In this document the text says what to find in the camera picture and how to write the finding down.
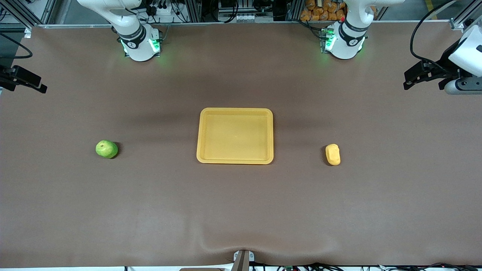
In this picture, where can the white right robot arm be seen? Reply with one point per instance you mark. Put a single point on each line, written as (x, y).
(141, 49)

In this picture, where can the small white power strip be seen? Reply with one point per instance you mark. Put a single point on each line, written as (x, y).
(247, 17)

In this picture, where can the aluminium frame post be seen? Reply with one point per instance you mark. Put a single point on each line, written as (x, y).
(294, 9)
(194, 10)

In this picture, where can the brown table mat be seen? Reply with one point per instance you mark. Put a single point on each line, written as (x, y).
(241, 207)

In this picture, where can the green apple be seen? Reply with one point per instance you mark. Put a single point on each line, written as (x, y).
(106, 149)

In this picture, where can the large white power strip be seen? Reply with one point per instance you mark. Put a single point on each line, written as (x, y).
(162, 10)

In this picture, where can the aluminium corner frame beam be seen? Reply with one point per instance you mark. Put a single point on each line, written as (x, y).
(461, 20)
(26, 13)

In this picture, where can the pile of orange items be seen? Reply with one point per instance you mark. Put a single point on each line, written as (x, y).
(320, 11)

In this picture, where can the silver table edge rail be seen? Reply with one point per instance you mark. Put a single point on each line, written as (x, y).
(211, 23)

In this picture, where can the yellow potato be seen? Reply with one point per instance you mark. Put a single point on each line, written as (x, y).
(333, 155)

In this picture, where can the yellow plastic tray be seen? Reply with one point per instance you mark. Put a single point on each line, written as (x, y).
(233, 135)

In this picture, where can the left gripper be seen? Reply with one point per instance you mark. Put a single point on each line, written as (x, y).
(443, 64)

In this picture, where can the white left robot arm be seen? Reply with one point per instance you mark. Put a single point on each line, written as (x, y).
(346, 47)

